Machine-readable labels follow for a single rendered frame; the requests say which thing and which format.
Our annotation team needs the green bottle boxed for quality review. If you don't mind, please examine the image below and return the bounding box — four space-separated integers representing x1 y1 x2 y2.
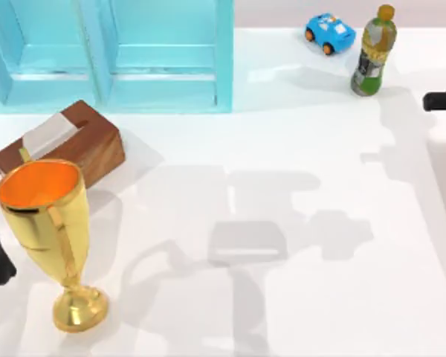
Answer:
349 4 398 97

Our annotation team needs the blue toy car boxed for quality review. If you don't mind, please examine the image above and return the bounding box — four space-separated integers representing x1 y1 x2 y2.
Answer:
305 13 357 56

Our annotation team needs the light blue rack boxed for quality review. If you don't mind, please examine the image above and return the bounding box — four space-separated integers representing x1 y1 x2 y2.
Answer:
0 0 234 115

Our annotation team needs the brown wooden tissue box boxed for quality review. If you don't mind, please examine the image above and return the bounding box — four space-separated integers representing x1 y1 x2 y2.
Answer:
0 99 126 190

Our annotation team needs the white tissue sheet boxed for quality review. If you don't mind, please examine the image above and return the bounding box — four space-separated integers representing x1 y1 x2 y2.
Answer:
22 112 83 160

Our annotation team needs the gold trophy cup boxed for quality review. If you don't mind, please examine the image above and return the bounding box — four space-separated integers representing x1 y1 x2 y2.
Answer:
0 147 109 334

